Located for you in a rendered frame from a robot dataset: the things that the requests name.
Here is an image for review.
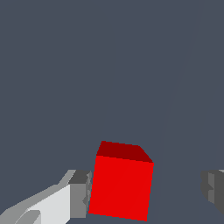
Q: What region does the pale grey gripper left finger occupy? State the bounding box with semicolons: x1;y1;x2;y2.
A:
0;169;93;224

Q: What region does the red cube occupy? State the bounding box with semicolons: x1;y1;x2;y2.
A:
87;140;155;222

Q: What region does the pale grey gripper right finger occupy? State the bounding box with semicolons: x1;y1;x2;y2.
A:
199;169;224;217

